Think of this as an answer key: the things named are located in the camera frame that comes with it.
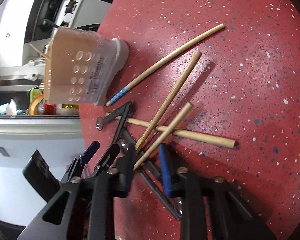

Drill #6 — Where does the black handled spoon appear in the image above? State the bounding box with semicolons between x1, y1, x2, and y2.
120;127;183;222
95;101;133;131

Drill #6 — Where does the plain wooden chopstick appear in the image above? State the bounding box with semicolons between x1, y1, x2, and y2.
135;50;202;153
133;102;193;172
116;116;237;148

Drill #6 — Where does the blue patterned wooden chopstick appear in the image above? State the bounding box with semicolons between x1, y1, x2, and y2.
106;23;225;106

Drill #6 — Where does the kitchen counter with clutter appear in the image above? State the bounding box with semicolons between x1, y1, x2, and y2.
0;38;79;118

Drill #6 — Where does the beige plastic utensil holder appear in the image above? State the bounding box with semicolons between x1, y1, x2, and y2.
44;27;129;106

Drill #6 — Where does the black built-in oven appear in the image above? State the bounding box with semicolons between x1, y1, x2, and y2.
24;0;63;43

